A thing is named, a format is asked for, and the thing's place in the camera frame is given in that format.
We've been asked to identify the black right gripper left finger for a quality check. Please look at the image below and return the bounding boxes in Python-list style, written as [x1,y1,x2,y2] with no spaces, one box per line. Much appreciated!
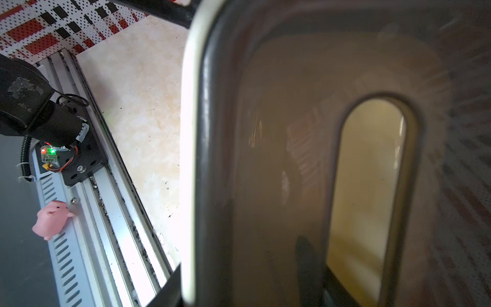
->
[147,265,182,307]

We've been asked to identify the small pink object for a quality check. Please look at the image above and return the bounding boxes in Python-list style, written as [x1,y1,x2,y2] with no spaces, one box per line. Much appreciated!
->
[32,201,76,241]

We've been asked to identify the cream box dark lid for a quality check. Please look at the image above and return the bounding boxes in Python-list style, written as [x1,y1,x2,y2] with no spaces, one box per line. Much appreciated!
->
[180,1,490,306]

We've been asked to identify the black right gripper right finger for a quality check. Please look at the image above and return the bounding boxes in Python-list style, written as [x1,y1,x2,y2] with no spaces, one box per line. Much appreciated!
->
[295,236,359,307]

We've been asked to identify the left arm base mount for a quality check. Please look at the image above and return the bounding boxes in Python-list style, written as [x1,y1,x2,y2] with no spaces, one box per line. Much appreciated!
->
[33,94,107,187]

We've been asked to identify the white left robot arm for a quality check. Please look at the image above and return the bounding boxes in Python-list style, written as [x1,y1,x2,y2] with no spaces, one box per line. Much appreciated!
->
[1,55,90,147]

